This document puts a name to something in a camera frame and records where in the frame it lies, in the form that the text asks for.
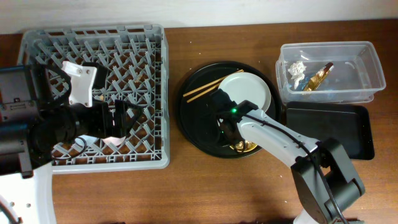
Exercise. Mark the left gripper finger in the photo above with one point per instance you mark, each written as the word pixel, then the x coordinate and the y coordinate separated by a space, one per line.
pixel 123 125
pixel 125 109

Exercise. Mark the yellow bowl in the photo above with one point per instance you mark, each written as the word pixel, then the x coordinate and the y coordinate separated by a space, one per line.
pixel 243 147

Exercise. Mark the grey round plate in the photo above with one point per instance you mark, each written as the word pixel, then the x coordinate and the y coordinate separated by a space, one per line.
pixel 247 86

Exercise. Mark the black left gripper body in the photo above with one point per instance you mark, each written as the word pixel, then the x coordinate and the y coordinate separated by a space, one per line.
pixel 77 120

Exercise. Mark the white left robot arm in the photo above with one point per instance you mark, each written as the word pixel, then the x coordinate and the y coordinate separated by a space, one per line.
pixel 26 152

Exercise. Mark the round black tray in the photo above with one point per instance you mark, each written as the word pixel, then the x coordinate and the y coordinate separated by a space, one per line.
pixel 196 121

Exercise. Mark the brown coffee stick wrapper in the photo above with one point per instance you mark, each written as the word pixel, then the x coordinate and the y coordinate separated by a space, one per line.
pixel 319 77

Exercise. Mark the grey dishwasher rack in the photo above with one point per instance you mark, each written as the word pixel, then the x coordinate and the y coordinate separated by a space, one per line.
pixel 136 57

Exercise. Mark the black rectangular tray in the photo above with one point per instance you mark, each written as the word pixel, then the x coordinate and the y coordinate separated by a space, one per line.
pixel 349 124

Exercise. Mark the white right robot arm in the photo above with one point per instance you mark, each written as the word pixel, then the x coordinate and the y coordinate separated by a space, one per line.
pixel 324 176

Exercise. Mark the pink cup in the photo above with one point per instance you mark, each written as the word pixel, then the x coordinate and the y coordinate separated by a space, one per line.
pixel 113 140

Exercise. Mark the wooden chopstick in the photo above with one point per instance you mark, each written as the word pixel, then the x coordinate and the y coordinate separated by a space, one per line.
pixel 203 93
pixel 209 84

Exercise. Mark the white tissue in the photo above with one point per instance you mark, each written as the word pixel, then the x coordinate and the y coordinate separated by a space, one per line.
pixel 297 73

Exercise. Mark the clear plastic bin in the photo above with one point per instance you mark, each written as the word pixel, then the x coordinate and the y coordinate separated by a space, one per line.
pixel 357 74

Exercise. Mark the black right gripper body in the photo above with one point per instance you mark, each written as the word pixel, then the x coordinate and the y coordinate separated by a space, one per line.
pixel 222 136

